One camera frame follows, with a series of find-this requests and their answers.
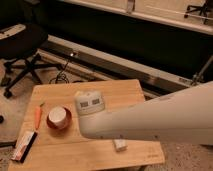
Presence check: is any white bottle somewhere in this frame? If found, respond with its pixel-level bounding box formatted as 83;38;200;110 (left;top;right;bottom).
113;139;127;152

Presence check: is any black office chair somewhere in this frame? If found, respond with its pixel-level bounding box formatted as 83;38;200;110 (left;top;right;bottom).
0;23;62;98

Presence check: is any orange pepper with green stem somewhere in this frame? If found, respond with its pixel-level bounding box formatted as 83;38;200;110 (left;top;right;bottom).
35;102;45;130

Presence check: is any black cable on floor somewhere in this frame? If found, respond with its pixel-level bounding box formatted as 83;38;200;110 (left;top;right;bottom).
49;51;76;85

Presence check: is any red-brown bowl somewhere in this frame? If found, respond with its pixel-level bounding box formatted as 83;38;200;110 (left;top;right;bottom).
46;107;72;130

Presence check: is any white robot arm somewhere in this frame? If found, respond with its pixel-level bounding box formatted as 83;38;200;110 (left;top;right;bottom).
75;81;213;145

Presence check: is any black and white eraser box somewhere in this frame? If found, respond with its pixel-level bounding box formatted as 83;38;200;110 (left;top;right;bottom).
11;131;37;163

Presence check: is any wooden table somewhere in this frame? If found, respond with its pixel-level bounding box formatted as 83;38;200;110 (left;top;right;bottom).
8;79;165;171

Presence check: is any metal floor rail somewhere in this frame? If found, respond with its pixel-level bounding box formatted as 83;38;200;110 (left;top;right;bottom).
42;35;192;92

